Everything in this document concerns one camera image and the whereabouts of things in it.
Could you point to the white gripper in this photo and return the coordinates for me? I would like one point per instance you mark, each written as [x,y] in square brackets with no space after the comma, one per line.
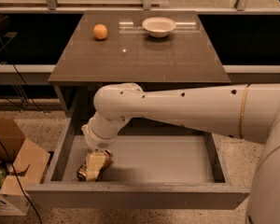
[95,140]

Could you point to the crushed orange gold can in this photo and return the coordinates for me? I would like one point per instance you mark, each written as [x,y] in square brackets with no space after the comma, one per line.
[95,163]

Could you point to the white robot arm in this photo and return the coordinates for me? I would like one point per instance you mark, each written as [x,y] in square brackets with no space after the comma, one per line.
[251,112]

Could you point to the open grey top drawer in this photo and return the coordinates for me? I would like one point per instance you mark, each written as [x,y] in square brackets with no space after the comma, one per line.
[154,166]

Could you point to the grey counter cabinet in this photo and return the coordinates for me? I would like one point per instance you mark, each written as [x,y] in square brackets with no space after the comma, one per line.
[183,59]

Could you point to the cardboard box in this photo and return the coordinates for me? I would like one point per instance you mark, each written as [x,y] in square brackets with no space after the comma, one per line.
[22,163]

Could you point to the orange fruit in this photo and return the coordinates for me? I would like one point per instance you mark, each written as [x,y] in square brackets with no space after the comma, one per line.
[100,32]

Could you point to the white bowl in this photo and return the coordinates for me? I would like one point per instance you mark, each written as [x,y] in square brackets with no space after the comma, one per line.
[158,27]

